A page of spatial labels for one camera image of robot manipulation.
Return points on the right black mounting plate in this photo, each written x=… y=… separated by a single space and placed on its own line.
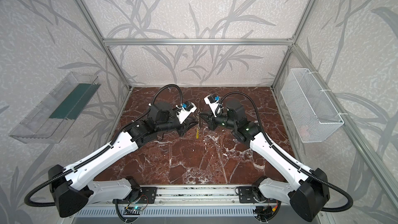
x=246 y=194

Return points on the right connector with wires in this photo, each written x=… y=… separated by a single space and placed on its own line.
x=264 y=214

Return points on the silver metal key holder plate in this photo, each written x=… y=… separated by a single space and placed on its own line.
x=198 y=101

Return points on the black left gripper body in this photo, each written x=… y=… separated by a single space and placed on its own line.
x=181 y=125

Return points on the clear plastic wall tray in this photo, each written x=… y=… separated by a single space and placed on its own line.
x=50 y=120

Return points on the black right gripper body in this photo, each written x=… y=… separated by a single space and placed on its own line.
x=212 y=121

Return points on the black mounting plate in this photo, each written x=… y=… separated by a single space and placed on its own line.
x=246 y=194
x=139 y=195

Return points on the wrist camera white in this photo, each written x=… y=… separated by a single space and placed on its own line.
x=184 y=110
x=214 y=102

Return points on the left circuit board with wires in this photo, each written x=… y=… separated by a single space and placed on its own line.
x=128 y=209

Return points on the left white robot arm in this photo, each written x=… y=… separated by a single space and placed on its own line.
x=73 y=187

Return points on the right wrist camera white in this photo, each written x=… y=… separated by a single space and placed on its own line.
x=214 y=102

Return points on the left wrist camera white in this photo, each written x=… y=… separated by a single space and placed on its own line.
x=184 y=110

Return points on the aluminium cage frame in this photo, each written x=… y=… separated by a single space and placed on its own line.
x=386 y=180

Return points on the white wire mesh basket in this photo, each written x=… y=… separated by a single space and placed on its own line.
x=314 y=115

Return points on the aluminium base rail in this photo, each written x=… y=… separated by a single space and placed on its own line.
x=199 y=194

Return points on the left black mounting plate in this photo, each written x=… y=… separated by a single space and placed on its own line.
x=139 y=195

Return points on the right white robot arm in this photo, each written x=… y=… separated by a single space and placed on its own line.
x=305 y=195

